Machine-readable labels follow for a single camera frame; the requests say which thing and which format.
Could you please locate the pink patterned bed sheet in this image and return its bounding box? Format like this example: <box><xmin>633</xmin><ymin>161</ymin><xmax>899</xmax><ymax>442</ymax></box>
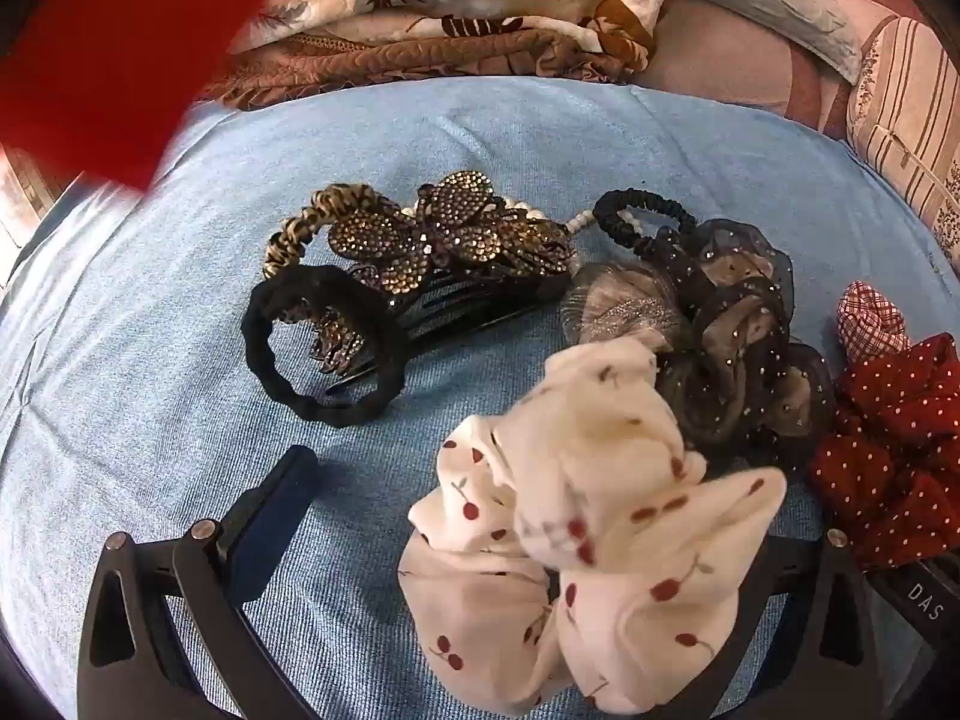
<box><xmin>637</xmin><ymin>0</ymin><xmax>960</xmax><ymax>143</ymax></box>

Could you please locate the black sheer dotted scrunchie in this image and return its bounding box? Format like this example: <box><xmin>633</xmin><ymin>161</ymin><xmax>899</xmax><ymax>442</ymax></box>
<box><xmin>652</xmin><ymin>217</ymin><xmax>837</xmax><ymax>466</ymax></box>

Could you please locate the light blue cloth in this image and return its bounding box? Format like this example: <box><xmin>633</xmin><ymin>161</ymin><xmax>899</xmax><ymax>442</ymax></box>
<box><xmin>0</xmin><ymin>75</ymin><xmax>960</xmax><ymax>720</ymax></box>

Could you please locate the red polka dot scrunchie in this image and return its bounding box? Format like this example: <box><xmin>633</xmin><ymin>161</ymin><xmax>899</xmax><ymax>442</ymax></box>
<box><xmin>808</xmin><ymin>334</ymin><xmax>960</xmax><ymax>571</ymax></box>

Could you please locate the thick black hair tie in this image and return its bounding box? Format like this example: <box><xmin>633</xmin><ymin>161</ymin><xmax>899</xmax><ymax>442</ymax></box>
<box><xmin>241</xmin><ymin>264</ymin><xmax>412</xmax><ymax>430</ymax></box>

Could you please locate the grey sheer scrunchie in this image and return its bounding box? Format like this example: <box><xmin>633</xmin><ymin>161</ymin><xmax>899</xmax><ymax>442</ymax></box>
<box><xmin>559</xmin><ymin>262</ymin><xmax>695</xmax><ymax>350</ymax></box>

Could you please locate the small rhinestone hair clip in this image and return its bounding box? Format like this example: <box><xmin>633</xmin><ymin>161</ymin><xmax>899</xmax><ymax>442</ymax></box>
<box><xmin>296</xmin><ymin>300</ymin><xmax>380</xmax><ymax>395</ymax></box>

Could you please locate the thin dark scrunchie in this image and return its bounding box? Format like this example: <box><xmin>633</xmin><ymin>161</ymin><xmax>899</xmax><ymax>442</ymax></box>
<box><xmin>592</xmin><ymin>189</ymin><xmax>702</xmax><ymax>252</ymax></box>

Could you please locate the white cherry print scrunchie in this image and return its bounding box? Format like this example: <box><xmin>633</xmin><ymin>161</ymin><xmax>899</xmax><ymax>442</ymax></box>
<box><xmin>397</xmin><ymin>334</ymin><xmax>788</xmax><ymax>717</ymax></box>

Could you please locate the rhinestone butterfly hair claw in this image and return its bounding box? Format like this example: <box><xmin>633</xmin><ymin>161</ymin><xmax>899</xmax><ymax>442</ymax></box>
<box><xmin>326</xmin><ymin>171</ymin><xmax>578</xmax><ymax>338</ymax></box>

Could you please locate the red tray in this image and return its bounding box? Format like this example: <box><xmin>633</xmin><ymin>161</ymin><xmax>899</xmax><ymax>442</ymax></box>
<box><xmin>0</xmin><ymin>0</ymin><xmax>301</xmax><ymax>197</ymax></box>

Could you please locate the striped pillow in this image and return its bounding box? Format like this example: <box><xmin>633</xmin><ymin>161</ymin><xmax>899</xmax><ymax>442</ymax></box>
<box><xmin>846</xmin><ymin>15</ymin><xmax>960</xmax><ymax>241</ymax></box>

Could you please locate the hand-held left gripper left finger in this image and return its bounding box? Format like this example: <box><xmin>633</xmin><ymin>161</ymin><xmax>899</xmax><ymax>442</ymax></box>
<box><xmin>77</xmin><ymin>445</ymin><xmax>323</xmax><ymax>720</ymax></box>

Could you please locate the red plaid scrunchie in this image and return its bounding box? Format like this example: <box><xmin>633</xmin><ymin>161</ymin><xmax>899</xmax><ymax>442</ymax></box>
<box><xmin>836</xmin><ymin>281</ymin><xmax>912</xmax><ymax>361</ymax></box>

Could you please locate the leopard print hair tie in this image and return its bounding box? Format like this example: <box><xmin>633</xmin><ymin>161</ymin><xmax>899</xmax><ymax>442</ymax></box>
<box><xmin>262</xmin><ymin>184</ymin><xmax>406</xmax><ymax>286</ymax></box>

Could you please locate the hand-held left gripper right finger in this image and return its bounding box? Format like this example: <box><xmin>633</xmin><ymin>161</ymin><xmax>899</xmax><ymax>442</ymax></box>
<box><xmin>622</xmin><ymin>527</ymin><xmax>912</xmax><ymax>720</ymax></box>

